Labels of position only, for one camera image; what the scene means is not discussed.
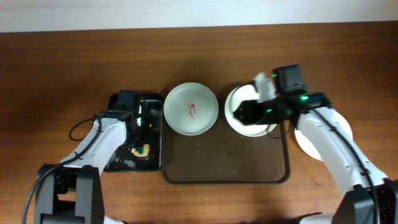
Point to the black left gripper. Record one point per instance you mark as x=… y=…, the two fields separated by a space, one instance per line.
x=137 y=125

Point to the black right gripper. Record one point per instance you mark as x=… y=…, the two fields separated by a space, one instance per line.
x=253 y=112

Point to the yellow green sponge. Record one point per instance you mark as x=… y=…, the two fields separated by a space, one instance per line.
x=141 y=151

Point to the pale green plate red stain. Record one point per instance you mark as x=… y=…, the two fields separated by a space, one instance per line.
x=191 y=109

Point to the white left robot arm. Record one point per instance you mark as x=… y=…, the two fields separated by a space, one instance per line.
x=70 y=191

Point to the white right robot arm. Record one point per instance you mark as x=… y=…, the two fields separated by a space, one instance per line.
x=369 y=196

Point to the brown plastic serving tray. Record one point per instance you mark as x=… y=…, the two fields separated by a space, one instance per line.
x=223 y=156

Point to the cream plate with red stain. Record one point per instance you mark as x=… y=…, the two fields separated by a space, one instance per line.
x=246 y=92

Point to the black wash basin with water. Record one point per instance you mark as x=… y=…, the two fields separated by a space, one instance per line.
x=151 y=125

